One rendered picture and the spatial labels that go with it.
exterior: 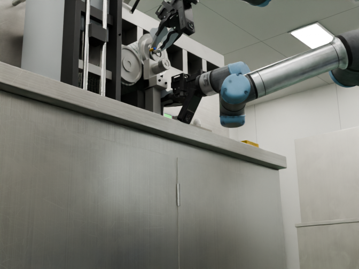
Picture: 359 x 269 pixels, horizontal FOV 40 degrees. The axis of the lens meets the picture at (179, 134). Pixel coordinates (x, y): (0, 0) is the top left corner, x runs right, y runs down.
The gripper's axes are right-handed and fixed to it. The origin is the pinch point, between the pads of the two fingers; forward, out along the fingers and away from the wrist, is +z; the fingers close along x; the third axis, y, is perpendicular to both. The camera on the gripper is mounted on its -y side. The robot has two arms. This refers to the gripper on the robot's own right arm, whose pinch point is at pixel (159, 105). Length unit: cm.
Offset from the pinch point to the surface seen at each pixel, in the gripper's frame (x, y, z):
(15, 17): 39, 28, 29
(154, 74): 9.6, 6.6, -6.9
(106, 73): 36.8, -4.0, -15.0
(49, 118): 64, -26, -30
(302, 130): -444, 119, 165
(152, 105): 11.3, -4.7, -7.5
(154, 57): 7.8, 13.8, -5.2
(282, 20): -261, 171, 85
